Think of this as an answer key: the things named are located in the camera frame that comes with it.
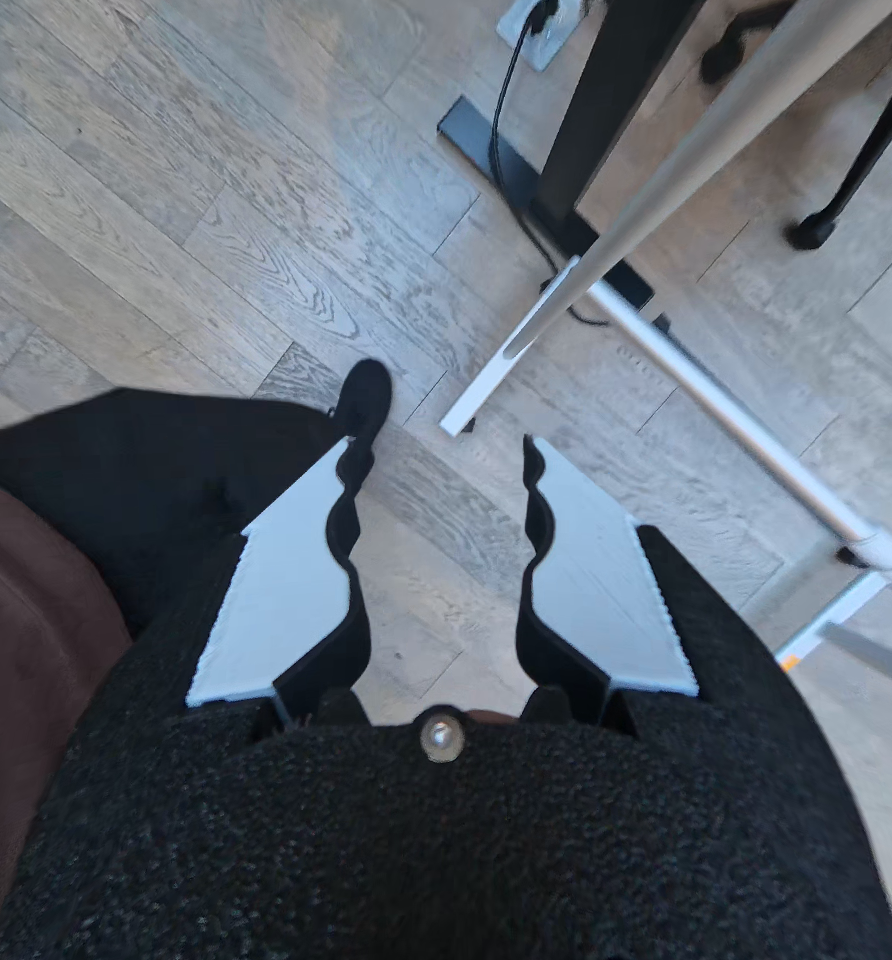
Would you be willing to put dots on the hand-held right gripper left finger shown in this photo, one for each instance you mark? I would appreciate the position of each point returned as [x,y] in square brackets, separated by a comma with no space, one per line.
[281,600]

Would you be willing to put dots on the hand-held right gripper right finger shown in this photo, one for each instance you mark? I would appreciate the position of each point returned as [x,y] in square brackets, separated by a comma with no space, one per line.
[611,600]

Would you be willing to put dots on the person's black shoe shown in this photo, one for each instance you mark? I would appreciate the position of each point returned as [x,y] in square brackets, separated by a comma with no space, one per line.
[363,397]

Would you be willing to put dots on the black office chair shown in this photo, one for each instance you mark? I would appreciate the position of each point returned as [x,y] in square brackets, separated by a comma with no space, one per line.
[865,150]

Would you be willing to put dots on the floor outlet box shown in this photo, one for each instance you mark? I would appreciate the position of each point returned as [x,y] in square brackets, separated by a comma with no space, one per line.
[517,34]

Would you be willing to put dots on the black table leg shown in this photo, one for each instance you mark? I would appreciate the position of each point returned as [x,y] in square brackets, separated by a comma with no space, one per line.
[603,90]

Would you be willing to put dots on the person's dark trousered leg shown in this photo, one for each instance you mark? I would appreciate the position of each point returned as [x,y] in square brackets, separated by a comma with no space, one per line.
[153,465]

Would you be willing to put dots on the silver-framed rolling whiteboard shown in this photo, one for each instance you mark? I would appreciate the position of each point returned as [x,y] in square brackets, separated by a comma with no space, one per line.
[757,97]

